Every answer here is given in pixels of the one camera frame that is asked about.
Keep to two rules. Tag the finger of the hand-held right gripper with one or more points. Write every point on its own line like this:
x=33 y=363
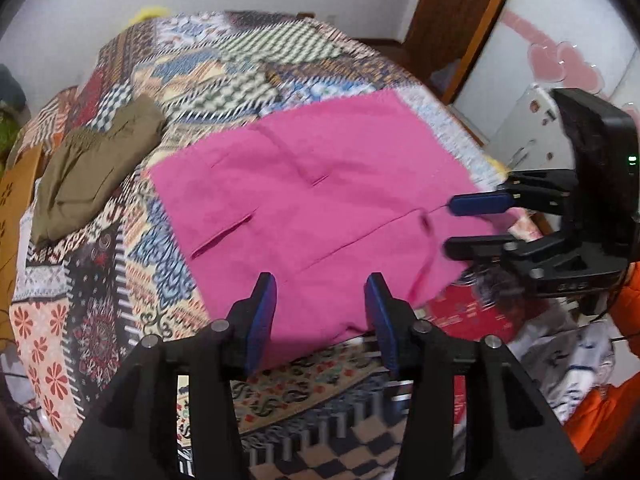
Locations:
x=475 y=247
x=480 y=204

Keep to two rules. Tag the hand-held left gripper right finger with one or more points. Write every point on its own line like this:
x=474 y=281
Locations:
x=382 y=320

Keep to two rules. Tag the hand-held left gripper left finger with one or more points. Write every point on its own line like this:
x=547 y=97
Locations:
x=262 y=320

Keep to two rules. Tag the pink pants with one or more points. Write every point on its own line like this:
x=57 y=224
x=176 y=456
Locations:
x=325 y=210

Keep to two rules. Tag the person's right forearm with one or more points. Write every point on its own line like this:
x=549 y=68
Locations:
x=610 y=410

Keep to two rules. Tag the olive green pants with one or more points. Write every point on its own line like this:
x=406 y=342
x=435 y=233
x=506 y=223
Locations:
x=85 y=175

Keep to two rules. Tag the white cabinet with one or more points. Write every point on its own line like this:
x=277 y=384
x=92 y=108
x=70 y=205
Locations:
x=535 y=125

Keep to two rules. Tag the red printed cloth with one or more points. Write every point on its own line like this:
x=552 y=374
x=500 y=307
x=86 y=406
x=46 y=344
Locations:
x=465 y=317

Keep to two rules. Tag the patchwork printed bedspread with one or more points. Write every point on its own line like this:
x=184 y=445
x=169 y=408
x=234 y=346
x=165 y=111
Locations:
x=150 y=285

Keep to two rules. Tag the white printed cloth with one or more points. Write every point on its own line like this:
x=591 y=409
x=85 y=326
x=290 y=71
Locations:
x=565 y=360

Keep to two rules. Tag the wardrobe with heart stickers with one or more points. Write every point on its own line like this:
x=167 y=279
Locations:
x=550 y=10

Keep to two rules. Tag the brown wooden door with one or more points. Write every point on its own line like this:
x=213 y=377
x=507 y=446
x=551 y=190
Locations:
x=450 y=20

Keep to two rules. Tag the wooden lap desk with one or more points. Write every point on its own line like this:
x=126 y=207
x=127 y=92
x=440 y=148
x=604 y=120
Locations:
x=15 y=220

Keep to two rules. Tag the green patterned bag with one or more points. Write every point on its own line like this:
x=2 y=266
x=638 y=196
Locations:
x=7 y=130

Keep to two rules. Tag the yellow cushion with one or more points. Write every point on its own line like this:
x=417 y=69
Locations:
x=147 y=14

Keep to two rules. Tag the grey pillow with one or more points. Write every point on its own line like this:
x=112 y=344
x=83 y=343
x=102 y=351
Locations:
x=10 y=90

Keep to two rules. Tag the wooden bed post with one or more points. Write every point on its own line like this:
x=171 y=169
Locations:
x=305 y=15

